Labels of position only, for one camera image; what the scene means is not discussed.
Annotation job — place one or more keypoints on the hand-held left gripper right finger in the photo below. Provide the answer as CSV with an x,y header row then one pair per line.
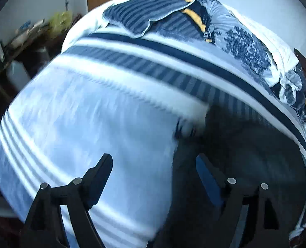
x,y
209,183

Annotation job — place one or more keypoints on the thin metal stand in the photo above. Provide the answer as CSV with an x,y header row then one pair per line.
x,y
66,0

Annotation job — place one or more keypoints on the white plastic container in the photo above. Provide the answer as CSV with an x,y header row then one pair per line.
x,y
19,73

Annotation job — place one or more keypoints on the bed with striped blue sheet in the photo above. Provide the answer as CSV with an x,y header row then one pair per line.
x,y
91,108

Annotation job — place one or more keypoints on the yellow plastic bag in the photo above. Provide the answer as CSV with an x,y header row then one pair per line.
x,y
61,22

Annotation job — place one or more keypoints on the white and blue floral duvet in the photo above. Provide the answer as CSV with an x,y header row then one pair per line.
x,y
155,13

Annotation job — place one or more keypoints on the black puffer jacket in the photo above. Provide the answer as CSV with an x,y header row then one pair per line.
x,y
246,147

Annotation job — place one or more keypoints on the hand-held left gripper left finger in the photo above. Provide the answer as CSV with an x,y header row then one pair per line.
x,y
99,183

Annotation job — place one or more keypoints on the dark wooden side table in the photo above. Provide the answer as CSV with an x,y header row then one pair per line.
x,y
31,49

